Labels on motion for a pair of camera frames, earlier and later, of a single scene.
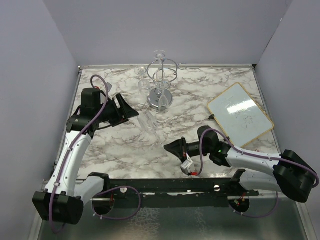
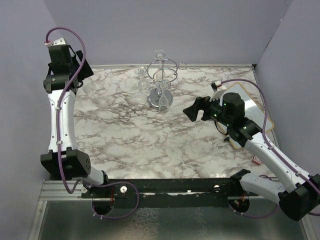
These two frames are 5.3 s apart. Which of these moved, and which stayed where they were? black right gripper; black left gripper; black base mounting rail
Moved: black left gripper; black right gripper
Stayed: black base mounting rail
